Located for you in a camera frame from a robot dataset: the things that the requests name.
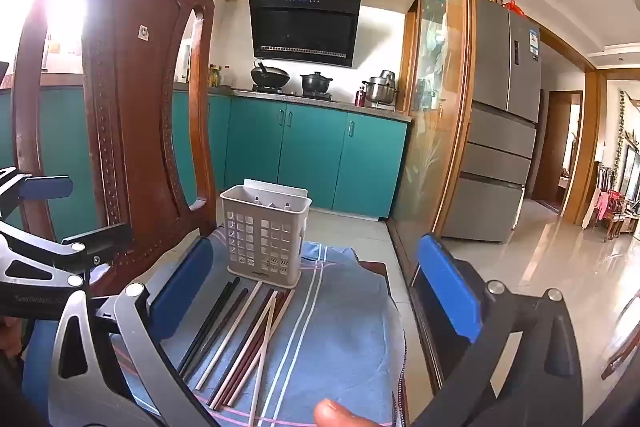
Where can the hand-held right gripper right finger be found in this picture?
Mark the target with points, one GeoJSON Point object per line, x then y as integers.
{"type": "Point", "coordinates": [447, 287]}

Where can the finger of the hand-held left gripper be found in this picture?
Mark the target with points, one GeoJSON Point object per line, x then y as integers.
{"type": "Point", "coordinates": [45, 188]}
{"type": "Point", "coordinates": [102, 241]}

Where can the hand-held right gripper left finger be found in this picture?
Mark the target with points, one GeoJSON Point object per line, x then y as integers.
{"type": "Point", "coordinates": [181, 294]}

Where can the beige plastic utensil holder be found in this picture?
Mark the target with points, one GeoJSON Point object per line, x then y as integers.
{"type": "Point", "coordinates": [260, 232]}

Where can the person's right hand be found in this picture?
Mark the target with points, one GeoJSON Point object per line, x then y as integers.
{"type": "Point", "coordinates": [337, 414]}

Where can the blue striped cloth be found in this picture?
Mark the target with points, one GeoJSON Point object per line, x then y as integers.
{"type": "Point", "coordinates": [340, 332]}

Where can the carved wooden chair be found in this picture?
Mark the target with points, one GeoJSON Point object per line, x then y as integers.
{"type": "Point", "coordinates": [135, 107]}

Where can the silver refrigerator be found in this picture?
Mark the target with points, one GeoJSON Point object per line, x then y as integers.
{"type": "Point", "coordinates": [495, 132]}

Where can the wooden interior door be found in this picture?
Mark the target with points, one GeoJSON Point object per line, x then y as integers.
{"type": "Point", "coordinates": [550, 152]}

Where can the wood framed glass sliding door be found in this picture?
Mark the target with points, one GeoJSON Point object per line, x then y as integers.
{"type": "Point", "coordinates": [435, 107]}

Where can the wooden dining chairs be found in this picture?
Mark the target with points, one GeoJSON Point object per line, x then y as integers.
{"type": "Point", "coordinates": [612, 207]}

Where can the cooking oil bottles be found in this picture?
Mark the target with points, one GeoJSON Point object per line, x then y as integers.
{"type": "Point", "coordinates": [217, 76]}

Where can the grey kitchen countertop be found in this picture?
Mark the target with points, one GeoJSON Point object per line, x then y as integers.
{"type": "Point", "coordinates": [350, 108]}

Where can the steel stock pot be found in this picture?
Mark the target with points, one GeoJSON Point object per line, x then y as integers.
{"type": "Point", "coordinates": [379, 93]}

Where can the red bottle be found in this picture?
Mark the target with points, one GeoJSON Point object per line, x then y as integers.
{"type": "Point", "coordinates": [360, 98]}

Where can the gas stove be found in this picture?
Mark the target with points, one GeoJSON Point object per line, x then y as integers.
{"type": "Point", "coordinates": [292, 93]}

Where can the green vine decoration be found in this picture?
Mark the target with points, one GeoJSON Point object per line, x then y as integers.
{"type": "Point", "coordinates": [622, 132]}

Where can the black wok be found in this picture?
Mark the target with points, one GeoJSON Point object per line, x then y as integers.
{"type": "Point", "coordinates": [272, 77]}

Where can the black cooking pot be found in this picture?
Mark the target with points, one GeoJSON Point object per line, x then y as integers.
{"type": "Point", "coordinates": [316, 83]}

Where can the red bag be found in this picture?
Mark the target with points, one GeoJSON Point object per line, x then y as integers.
{"type": "Point", "coordinates": [514, 7]}

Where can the black range hood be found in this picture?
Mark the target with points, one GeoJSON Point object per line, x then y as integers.
{"type": "Point", "coordinates": [304, 27]}

